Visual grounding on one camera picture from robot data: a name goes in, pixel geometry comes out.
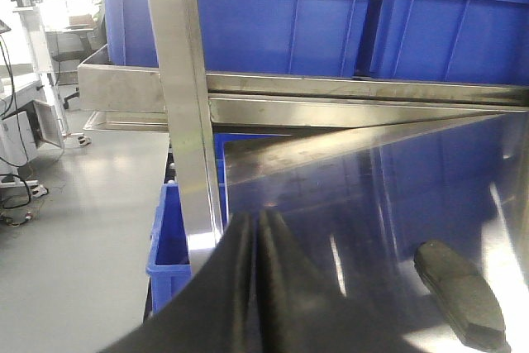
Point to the dark grey brake pad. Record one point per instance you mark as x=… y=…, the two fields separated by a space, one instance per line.
x=466 y=300

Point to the blue bin under rack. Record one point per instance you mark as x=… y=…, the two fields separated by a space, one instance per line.
x=168 y=265

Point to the stainless steel rack frame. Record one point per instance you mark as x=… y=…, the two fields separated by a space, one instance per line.
x=193 y=101

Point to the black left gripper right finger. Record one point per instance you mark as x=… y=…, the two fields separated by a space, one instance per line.
x=302 y=311

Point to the blue plastic bin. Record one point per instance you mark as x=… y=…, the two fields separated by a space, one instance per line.
x=465 y=41
x=298 y=37

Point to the blue plastic bin left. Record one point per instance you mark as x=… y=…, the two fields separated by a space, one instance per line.
x=298 y=37

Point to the white machine with cables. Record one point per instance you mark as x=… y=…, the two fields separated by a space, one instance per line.
x=32 y=113

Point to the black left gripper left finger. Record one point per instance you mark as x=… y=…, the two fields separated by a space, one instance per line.
x=210 y=313

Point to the blue plastic bin right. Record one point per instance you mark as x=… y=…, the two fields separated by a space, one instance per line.
x=465 y=41

